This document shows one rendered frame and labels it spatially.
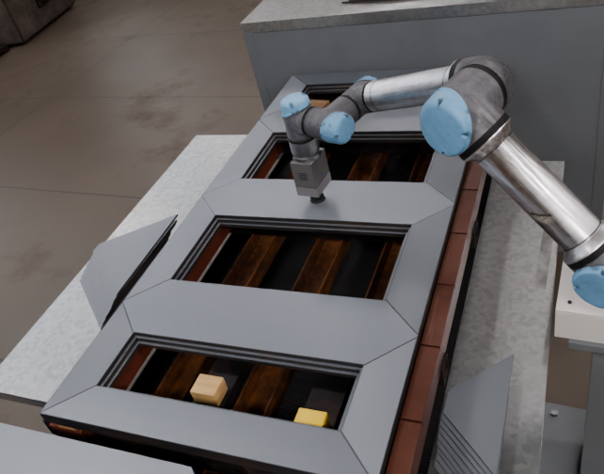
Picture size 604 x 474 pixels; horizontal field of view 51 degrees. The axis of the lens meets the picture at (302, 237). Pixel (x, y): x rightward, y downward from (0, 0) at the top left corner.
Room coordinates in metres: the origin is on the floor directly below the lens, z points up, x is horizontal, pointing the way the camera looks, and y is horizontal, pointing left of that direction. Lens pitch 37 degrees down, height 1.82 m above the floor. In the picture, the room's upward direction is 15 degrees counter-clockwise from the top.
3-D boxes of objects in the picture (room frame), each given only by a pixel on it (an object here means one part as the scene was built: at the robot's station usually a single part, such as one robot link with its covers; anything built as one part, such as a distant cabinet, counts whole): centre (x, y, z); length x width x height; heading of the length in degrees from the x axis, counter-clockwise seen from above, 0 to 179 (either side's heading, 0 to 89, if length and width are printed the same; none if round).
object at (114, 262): (1.49, 0.54, 0.77); 0.45 x 0.20 x 0.04; 151
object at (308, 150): (1.43, -0.07, 1.02); 0.08 x 0.08 x 0.05
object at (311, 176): (1.44, -0.06, 0.94); 0.10 x 0.09 x 0.16; 54
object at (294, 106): (1.43, -0.07, 1.10); 0.09 x 0.08 x 0.11; 38
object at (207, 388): (0.91, 0.28, 0.79); 0.06 x 0.05 x 0.04; 61
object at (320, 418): (0.76, 0.08, 0.79); 0.06 x 0.05 x 0.04; 61
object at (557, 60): (2.10, -0.56, 0.51); 1.30 x 0.04 x 1.01; 61
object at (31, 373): (1.62, 0.47, 0.74); 1.20 x 0.26 x 0.03; 151
